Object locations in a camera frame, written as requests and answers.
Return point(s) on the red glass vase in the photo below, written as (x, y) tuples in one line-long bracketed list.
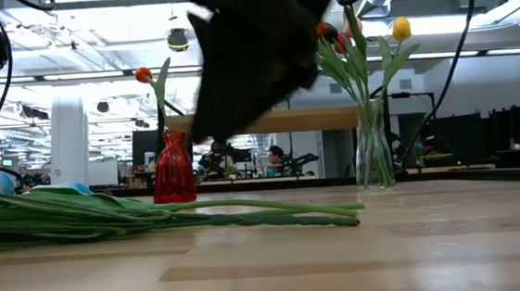
[(173, 171)]

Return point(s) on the black partition screen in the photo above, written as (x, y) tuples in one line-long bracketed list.
[(519, 130)]

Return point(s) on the ceiling light strip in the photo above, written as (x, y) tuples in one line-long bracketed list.
[(73, 76)]

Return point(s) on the person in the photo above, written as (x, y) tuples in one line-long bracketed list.
[(275, 156), (218, 160)]

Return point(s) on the white blue tulip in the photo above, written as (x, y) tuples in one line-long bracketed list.
[(75, 189)]

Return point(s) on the clear glass vase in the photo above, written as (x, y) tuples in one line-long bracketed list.
[(363, 165)]

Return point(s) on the black monitor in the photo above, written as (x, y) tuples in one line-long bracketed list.
[(141, 145)]

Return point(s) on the black background robot arm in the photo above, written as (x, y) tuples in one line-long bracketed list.
[(300, 161)]

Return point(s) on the black ceiling device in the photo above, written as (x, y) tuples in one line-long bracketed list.
[(177, 39)]

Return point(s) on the wooden shelf black legs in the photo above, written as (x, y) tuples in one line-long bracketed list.
[(314, 119)]

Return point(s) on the white building column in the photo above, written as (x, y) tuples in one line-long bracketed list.
[(69, 142)]

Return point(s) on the black gantry frame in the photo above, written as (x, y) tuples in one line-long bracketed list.
[(411, 94)]

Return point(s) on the white bottle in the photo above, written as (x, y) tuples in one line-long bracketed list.
[(150, 161)]

